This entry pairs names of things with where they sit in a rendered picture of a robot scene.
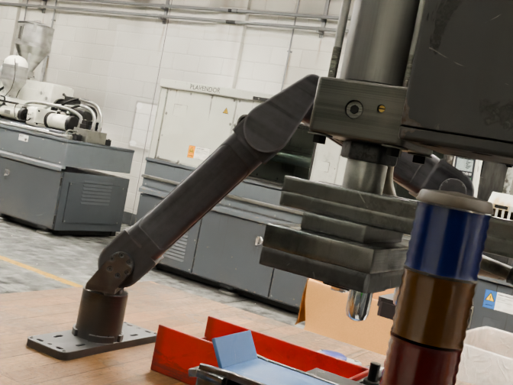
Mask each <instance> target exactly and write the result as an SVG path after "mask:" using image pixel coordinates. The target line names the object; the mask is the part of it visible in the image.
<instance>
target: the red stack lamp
mask: <svg viewBox="0 0 513 385"><path fill-rule="evenodd" d="M462 352H463V348H460V349H450V348H439V347H434V346H431V345H425V344H422V343H419V342H416V341H412V340H409V339H407V338H403V337H402V336H400V335H397V334H396V333H394V332H393V331H392V330H391V331H390V339H389V341H388V349H387V351H386V359H385V360H384V368H383V370H382V379H381V380H380V382H379V385H455V384H456V382H457V374H458V372H459V364H460V362H461V354H462Z"/></svg>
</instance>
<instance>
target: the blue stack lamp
mask: <svg viewBox="0 0 513 385"><path fill-rule="evenodd" d="M417 206H418V207H417V208H416V210H415V219H414V221H413V229H412V230H411V239H410V241H409V243H408V251H407V253H406V258H407V259H406V261H405V263H404V265H406V266H408V267H411V268H414V269H416V270H420V271H424V272H427V273H432V274H436V275H439V276H442V277H449V278H454V279H458V280H469V281H477V280H478V273H479V271H480V263H481V261H482V253H483V251H484V249H485V241H486V239H487V231H488V229H489V220H490V218H491V215H485V214H482V213H478V212H471V211H467V210H463V209H456V208H452V207H448V206H444V205H437V204H433V203H428V202H419V201H417Z"/></svg>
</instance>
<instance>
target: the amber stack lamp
mask: <svg viewBox="0 0 513 385"><path fill-rule="evenodd" d="M476 285H477V282H476V281H469V280H458V279H454V278H449V277H442V276H439V275H436V274H432V273H427V272H424V271H420V270H416V269H414V268H411V267H408V266H404V273H403V274H402V283H401V285H400V287H399V295H398V297H397V305H396V307H395V315H394V317H393V325H392V327H391V330H392V331H393V332H394V333H396V334H397V335H400V336H402V337H403V338H407V339H409V340H412V341H416V342H419V343H422V344H425V345H431V346H434V347H439V348H450V349H460V348H464V340H465V338H466V330H467V328H468V326H469V321H468V320H469V317H470V316H471V311H470V310H471V308H472V306H473V297H474V296H475V294H476V293H475V288H476Z"/></svg>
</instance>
